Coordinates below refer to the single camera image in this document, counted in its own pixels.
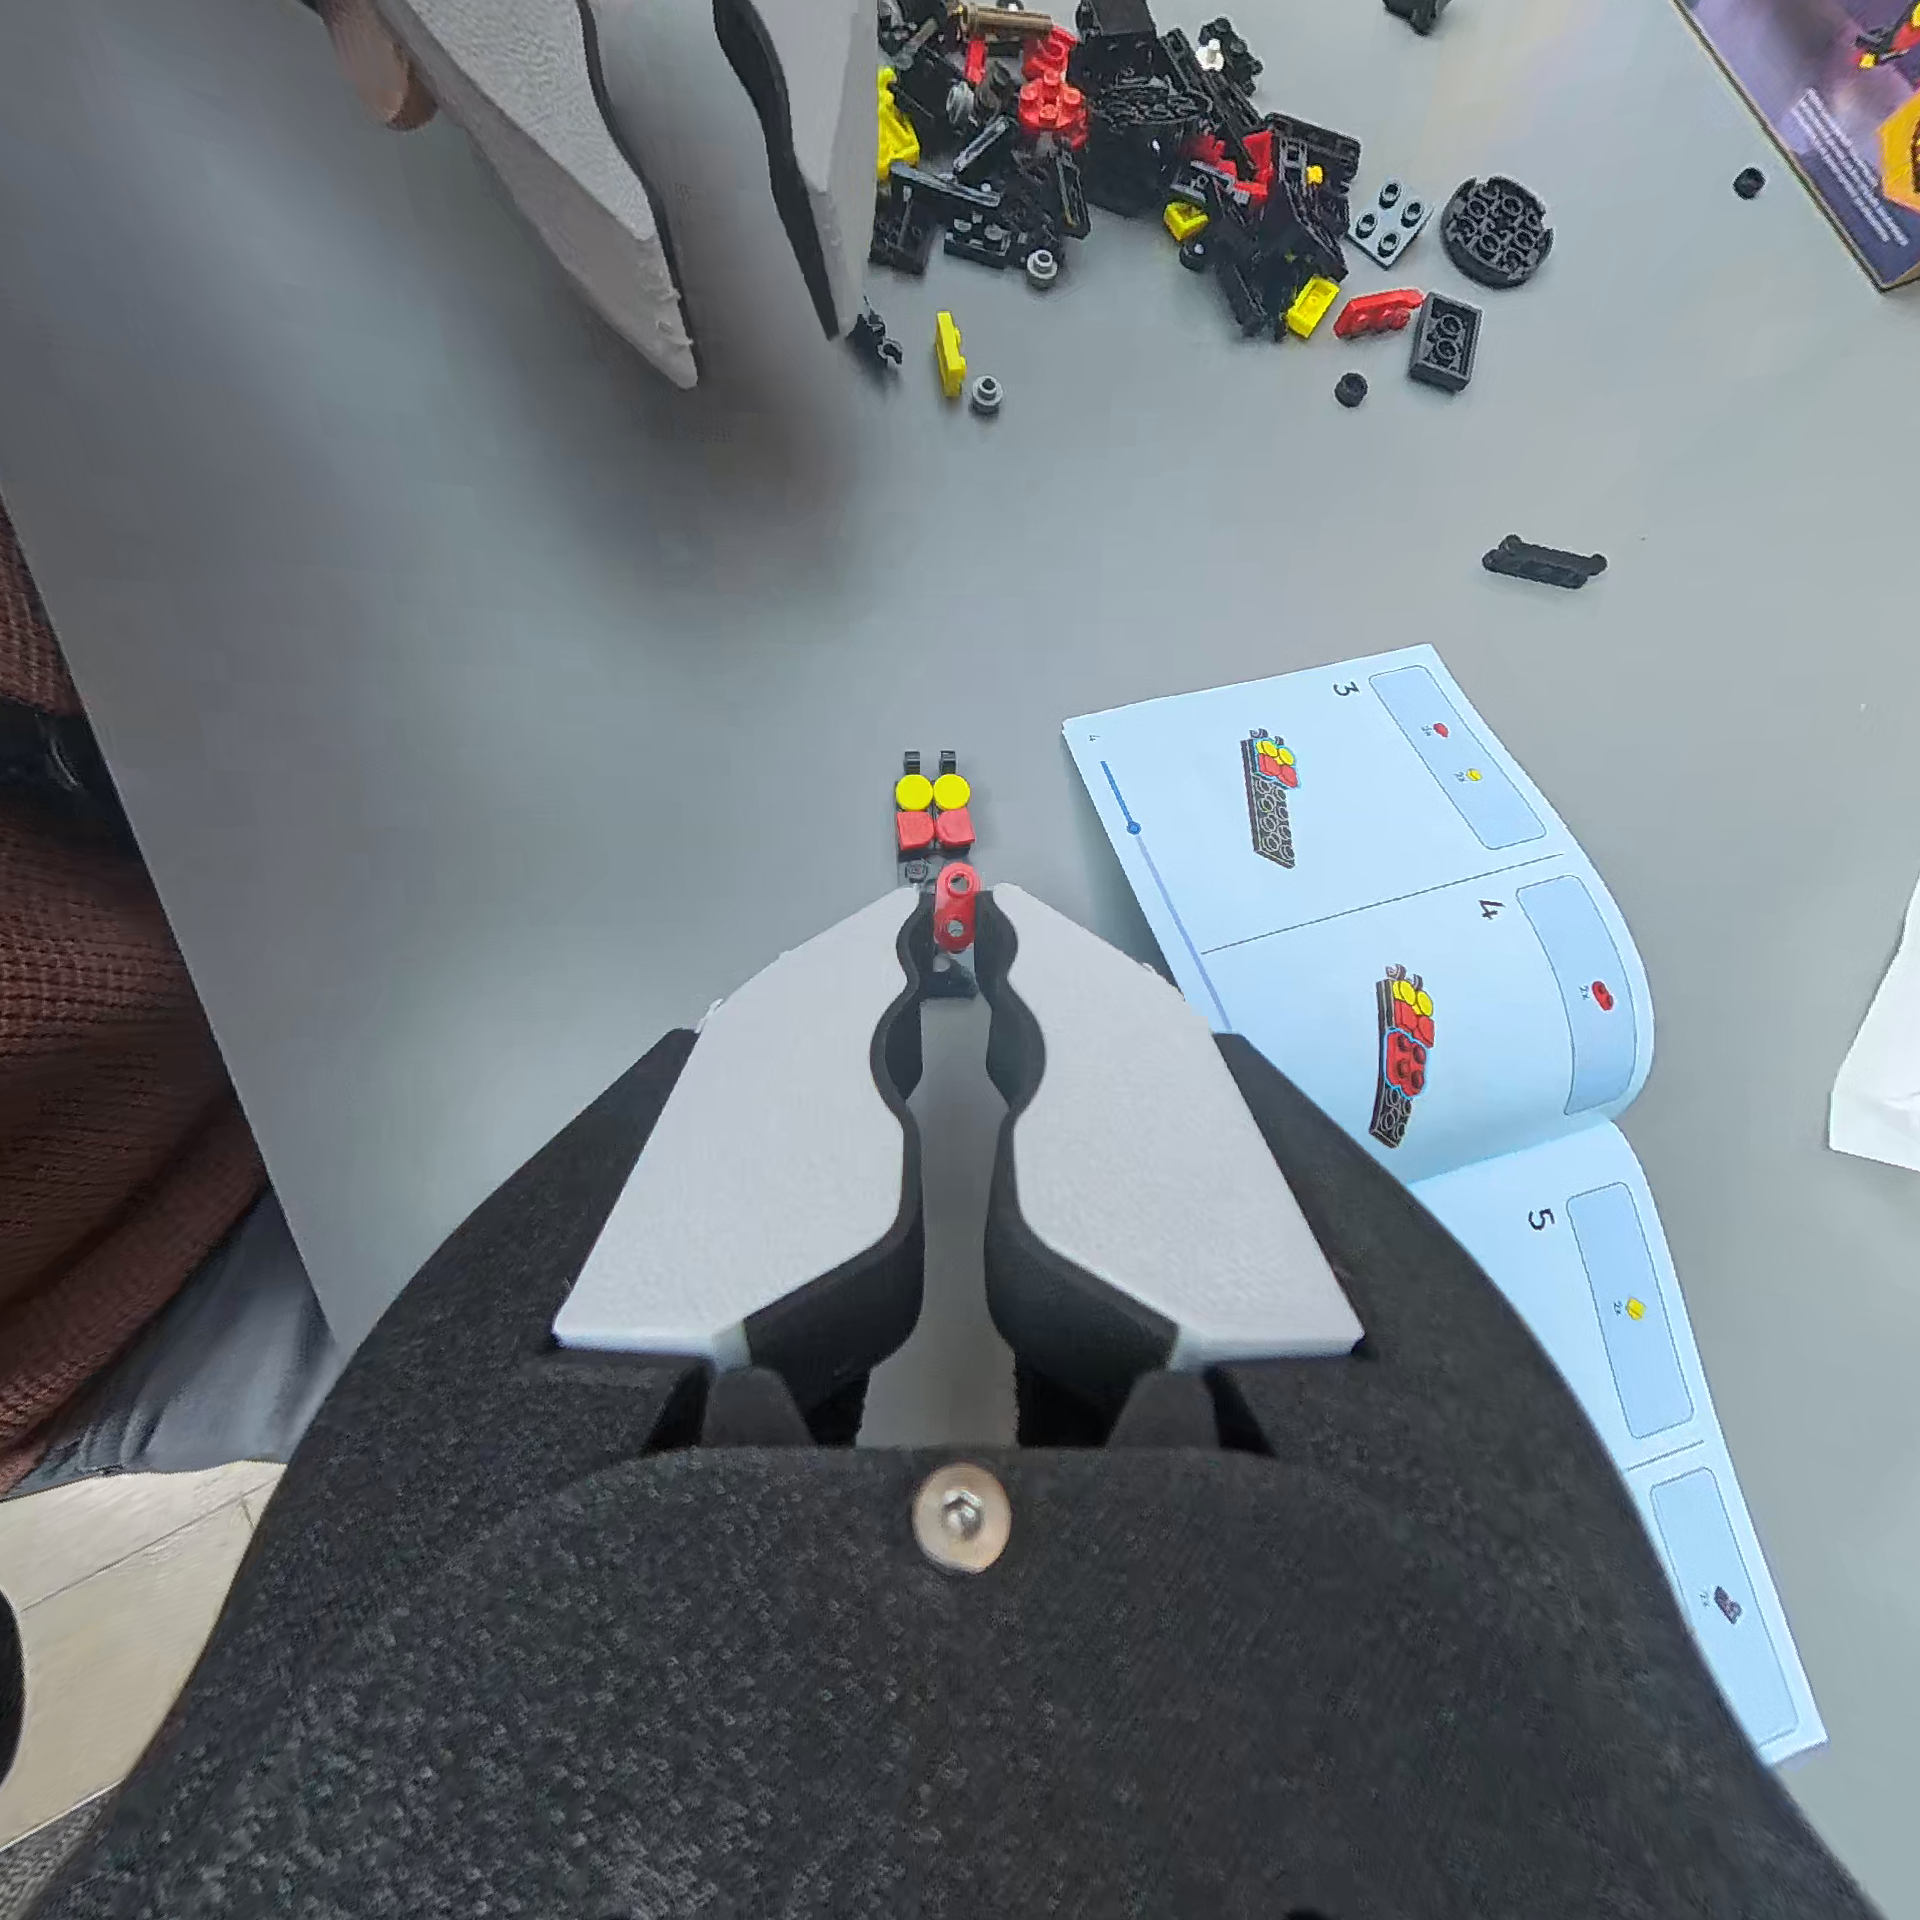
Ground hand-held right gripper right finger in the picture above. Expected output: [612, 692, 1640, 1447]
[983, 883, 1368, 1375]

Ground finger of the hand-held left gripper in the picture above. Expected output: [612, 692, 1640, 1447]
[711, 0, 882, 346]
[376, 0, 703, 393]

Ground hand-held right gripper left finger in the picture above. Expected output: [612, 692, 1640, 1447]
[551, 885, 928, 1375]

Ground pile of black bricks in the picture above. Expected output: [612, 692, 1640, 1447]
[866, 0, 1368, 346]

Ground black plate with coloured tiles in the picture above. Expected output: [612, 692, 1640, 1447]
[892, 747, 980, 1000]

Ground person's left hand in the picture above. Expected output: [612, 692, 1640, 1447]
[306, 0, 436, 132]

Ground open blue instruction booklet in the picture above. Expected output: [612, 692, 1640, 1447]
[1064, 645, 1828, 1764]

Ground person's grey trousers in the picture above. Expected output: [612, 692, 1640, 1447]
[47, 1184, 339, 1480]

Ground person's brown knit sweater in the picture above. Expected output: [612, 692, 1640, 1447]
[0, 496, 272, 1488]

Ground black round plate brick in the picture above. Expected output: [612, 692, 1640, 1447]
[1441, 175, 1557, 291]

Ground plain white paper bag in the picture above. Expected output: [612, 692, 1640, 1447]
[1827, 885, 1920, 1173]

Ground purple spider toy box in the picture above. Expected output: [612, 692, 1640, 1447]
[1671, 0, 1920, 291]

